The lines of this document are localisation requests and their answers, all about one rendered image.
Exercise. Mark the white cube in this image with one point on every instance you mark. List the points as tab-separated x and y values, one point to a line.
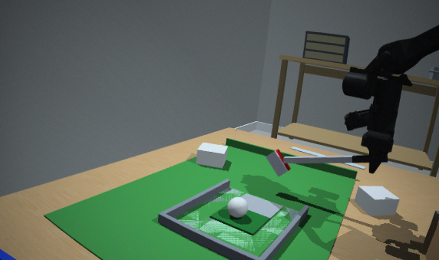
376	200
211	155

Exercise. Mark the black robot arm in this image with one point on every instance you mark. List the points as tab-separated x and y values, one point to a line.
392	58

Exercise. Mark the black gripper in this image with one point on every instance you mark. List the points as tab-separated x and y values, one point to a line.
379	141

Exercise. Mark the grey putter with red face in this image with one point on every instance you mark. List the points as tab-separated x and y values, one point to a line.
280	163

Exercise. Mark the green putting mat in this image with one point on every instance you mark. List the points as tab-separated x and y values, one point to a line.
122	223

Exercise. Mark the white golf ball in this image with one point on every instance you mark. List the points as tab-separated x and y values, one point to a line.
237	207

